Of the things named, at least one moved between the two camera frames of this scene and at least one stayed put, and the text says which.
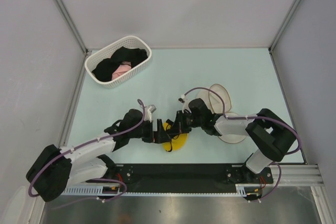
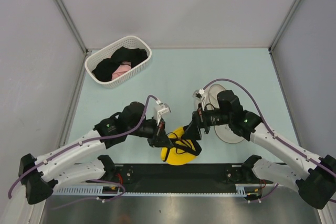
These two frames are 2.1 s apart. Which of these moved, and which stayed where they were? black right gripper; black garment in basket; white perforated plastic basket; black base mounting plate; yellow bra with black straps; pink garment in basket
Moved: black right gripper; yellow bra with black straps
Stayed: white perforated plastic basket; black base mounting plate; pink garment in basket; black garment in basket
